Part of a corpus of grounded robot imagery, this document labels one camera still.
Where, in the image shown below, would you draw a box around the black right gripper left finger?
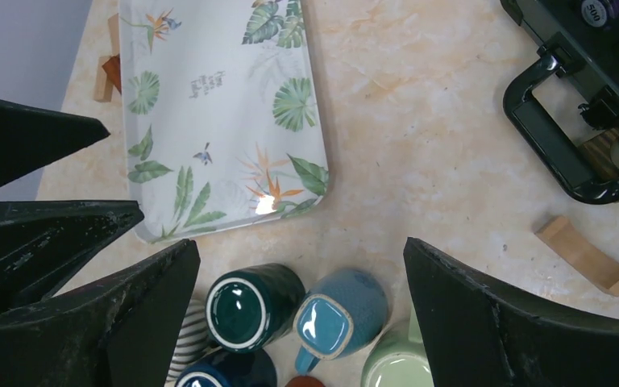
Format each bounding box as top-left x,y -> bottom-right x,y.
0,239 -> 200,386

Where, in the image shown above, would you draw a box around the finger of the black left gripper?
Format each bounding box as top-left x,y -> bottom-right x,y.
0,200 -> 144,314
0,99 -> 110,187

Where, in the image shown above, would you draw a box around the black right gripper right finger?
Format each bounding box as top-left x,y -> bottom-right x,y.
403,237 -> 619,386

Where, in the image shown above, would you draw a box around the light green mug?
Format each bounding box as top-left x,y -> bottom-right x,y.
360,307 -> 434,387

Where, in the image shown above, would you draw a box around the light blue mug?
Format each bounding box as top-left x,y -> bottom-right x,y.
293,268 -> 389,375

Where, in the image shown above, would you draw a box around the striped grey white mug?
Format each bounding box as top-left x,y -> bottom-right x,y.
166,299 -> 211,382

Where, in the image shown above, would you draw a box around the dark green mug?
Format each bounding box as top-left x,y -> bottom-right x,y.
206,263 -> 306,353

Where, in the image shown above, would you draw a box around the navy blue mug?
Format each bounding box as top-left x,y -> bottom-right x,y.
174,349 -> 278,387

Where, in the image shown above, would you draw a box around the small orange mug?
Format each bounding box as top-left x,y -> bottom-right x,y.
285,376 -> 326,387

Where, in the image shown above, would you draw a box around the wooden blocks beside tray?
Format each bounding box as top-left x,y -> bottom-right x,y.
93,14 -> 122,103

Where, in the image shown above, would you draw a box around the white floral tray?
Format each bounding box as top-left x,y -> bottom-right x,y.
118,1 -> 330,243

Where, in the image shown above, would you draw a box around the black poker chip case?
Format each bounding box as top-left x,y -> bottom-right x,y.
501,1 -> 619,205

